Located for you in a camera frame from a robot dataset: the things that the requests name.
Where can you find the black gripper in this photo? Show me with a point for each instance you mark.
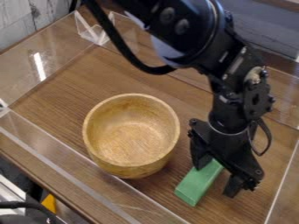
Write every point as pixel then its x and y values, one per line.
pixel 230 149

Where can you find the green rectangular block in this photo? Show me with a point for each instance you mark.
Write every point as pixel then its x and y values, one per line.
pixel 197 183

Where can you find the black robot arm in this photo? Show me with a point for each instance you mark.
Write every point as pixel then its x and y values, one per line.
pixel 194 36

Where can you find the brown wooden bowl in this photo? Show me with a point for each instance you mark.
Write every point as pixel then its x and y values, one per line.
pixel 130 132

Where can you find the clear acrylic front wall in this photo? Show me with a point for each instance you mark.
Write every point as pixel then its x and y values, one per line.
pixel 42 141

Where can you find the clear acrylic corner bracket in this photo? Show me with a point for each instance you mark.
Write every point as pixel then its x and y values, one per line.
pixel 93 33

